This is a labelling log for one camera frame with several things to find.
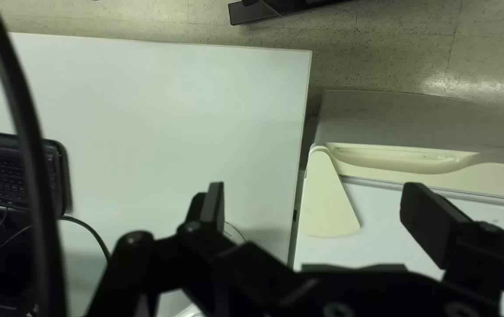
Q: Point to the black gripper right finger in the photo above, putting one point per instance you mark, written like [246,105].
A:
[440,226]

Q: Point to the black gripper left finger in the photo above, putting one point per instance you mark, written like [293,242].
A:
[212,208]

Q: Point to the white mini fridge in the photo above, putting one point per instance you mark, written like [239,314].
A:
[417,142]

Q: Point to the black stand foot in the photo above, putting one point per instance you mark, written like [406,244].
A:
[263,9]

